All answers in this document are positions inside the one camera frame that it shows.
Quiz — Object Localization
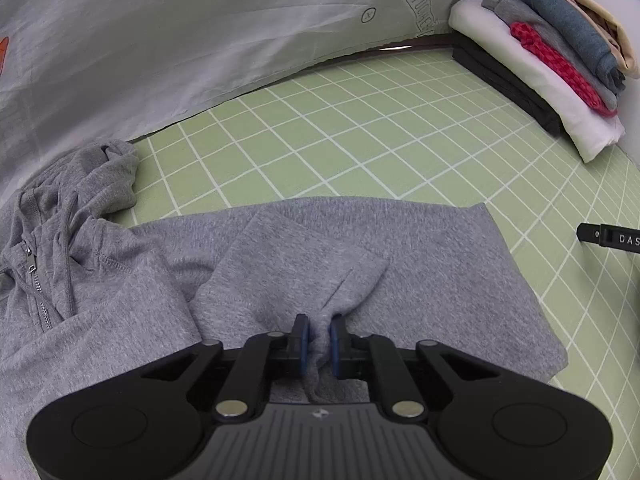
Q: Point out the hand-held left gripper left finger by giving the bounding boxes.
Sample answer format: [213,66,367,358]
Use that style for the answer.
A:
[125,314,311,423]

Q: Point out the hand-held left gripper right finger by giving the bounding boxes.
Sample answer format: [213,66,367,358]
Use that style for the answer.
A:
[329,314,513,423]

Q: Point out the grey zip hoodie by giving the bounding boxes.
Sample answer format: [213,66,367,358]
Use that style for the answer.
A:
[0,140,568,480]

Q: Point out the stack of folded clothes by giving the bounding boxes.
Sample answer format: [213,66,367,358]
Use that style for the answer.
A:
[448,0,626,163]

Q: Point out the red patterned folded garment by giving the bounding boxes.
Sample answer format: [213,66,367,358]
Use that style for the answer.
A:
[510,21,618,118]

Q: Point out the black folded garment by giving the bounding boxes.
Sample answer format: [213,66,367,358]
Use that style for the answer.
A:
[452,40,566,136]

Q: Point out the green grid mat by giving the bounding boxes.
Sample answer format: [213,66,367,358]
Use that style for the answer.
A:
[112,42,640,480]

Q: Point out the grey folded garment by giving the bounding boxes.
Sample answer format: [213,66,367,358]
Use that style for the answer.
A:
[481,0,618,111]

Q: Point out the beige folded garment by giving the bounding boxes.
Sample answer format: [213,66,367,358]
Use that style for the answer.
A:
[520,0,640,76]

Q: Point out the dark brown baseboard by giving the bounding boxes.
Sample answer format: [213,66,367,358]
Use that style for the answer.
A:
[280,35,457,81]

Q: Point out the pale carrot-print bed sheet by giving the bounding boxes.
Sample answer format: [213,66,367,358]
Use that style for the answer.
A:
[0,0,453,203]

